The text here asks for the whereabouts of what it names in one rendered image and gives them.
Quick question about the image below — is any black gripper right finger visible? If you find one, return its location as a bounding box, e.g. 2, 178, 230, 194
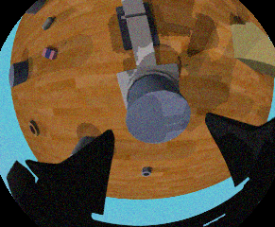
205, 113, 275, 186

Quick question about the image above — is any grey hex nut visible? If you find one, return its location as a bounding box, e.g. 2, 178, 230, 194
142, 167, 152, 177

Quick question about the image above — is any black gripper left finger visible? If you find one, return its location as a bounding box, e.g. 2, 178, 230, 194
25, 130, 114, 216

